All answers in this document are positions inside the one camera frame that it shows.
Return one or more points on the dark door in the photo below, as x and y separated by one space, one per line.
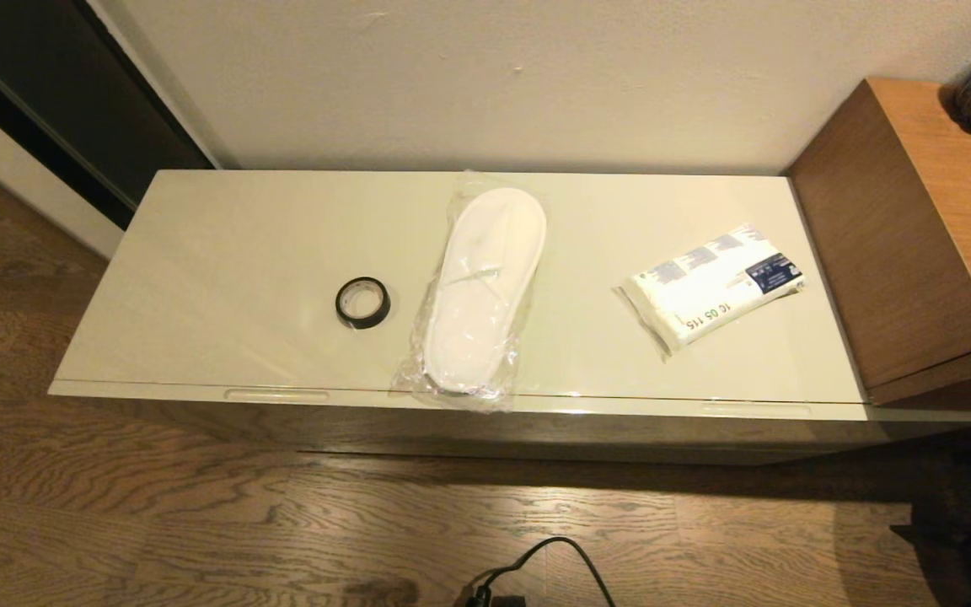
56 93

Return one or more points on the black tape roll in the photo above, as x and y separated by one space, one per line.
339 305

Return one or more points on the beige drawer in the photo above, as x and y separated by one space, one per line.
536 426

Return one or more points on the white tissue pack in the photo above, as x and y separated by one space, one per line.
705 291

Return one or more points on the white slipper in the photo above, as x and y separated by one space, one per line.
485 278

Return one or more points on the brown wooden side cabinet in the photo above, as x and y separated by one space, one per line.
915 236

